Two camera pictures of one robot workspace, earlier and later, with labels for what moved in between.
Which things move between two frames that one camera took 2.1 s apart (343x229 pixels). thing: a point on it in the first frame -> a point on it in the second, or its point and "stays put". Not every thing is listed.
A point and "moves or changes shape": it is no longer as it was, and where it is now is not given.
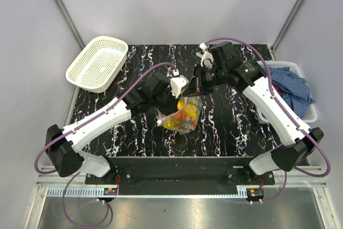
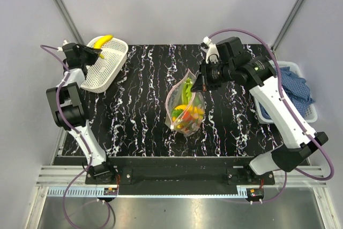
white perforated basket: (96, 67) stays put
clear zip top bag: (185, 119) moves or changes shape
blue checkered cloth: (294, 89) stays put
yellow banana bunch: (180, 104) -> (199, 112)
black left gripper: (173, 100) -> (92, 52)
